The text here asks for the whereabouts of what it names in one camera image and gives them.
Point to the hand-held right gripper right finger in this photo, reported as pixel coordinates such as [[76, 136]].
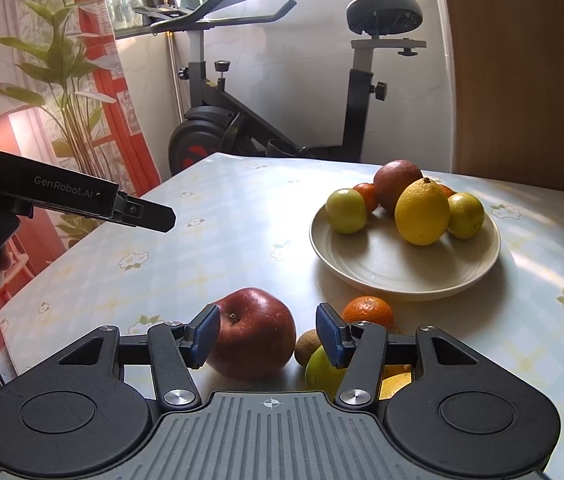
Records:
[[329, 335]]

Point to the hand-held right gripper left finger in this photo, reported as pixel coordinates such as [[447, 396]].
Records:
[[206, 334]]

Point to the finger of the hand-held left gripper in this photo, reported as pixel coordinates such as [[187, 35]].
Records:
[[146, 212]]

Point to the small brown kiwi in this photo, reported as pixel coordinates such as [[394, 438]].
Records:
[[308, 347]]

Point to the green citrus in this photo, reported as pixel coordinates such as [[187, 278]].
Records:
[[322, 372]]

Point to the mandarin orange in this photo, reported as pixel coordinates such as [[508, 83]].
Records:
[[446, 191], [368, 195], [369, 310]]

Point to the large yellow lemon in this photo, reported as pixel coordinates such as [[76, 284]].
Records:
[[394, 385]]

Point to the cream round plate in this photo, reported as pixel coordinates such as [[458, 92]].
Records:
[[402, 270]]

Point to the red patterned curtain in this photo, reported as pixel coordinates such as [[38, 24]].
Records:
[[126, 150]]

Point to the small yellow-green apple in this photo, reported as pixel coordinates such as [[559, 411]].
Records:
[[346, 211], [467, 216]]

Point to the green leafy plant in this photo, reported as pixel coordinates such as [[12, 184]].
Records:
[[69, 60]]

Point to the metal pipe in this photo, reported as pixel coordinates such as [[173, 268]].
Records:
[[174, 75]]

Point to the dark red apple at back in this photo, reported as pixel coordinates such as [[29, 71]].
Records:
[[396, 182]]

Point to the black exercise bike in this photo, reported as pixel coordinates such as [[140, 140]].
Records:
[[362, 100]]

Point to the wooden door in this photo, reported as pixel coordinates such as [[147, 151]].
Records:
[[527, 70]]

